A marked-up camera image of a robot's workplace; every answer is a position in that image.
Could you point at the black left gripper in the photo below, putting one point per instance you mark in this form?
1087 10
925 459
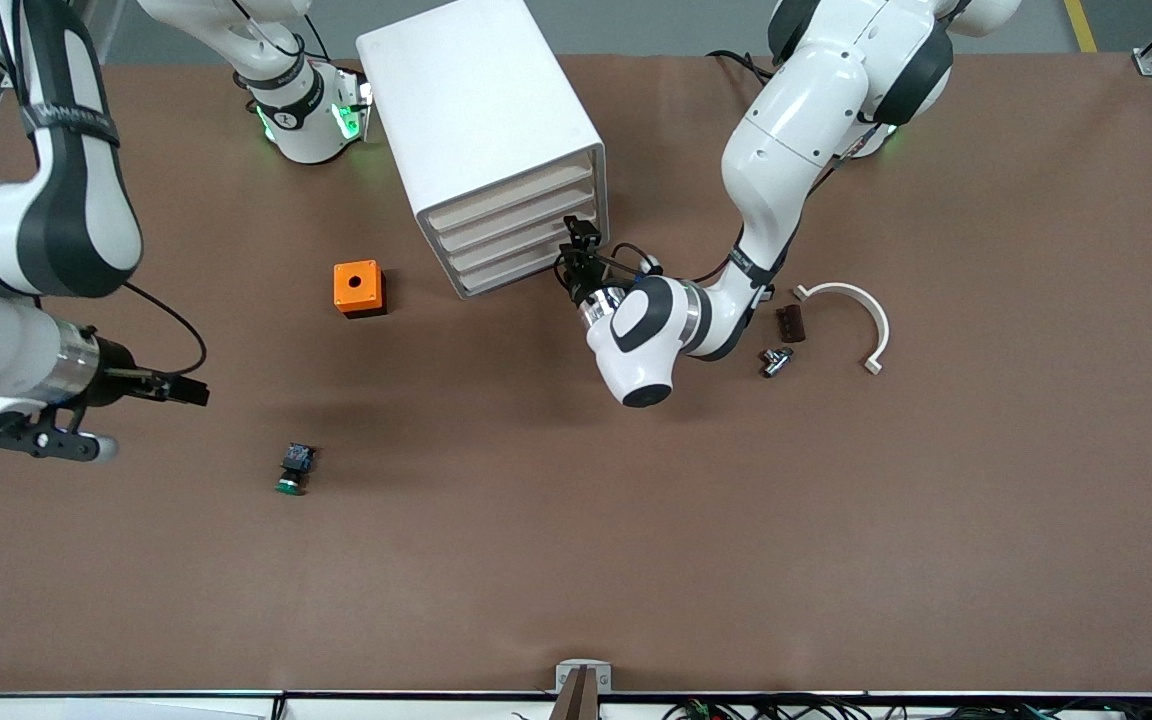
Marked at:
585 280

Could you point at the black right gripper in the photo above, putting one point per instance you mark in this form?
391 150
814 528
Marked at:
118 374

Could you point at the green push button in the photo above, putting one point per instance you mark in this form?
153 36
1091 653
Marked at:
294 468

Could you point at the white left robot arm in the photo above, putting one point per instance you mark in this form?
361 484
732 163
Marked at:
796 130

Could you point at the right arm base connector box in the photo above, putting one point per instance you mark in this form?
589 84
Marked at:
351 110

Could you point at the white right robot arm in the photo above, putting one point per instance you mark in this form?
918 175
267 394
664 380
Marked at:
66 230

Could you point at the brown ribbed block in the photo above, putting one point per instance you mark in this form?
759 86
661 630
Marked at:
792 323

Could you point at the chrome metal fitting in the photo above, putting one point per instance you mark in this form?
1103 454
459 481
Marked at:
776 362

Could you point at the brown table mat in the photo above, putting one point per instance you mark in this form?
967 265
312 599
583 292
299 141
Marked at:
576 500

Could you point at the orange button enclosure box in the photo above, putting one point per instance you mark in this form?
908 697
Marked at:
356 285

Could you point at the white table edge rail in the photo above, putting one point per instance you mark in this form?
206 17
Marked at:
136 708

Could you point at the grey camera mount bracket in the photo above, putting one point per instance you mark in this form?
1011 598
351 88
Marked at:
566 680

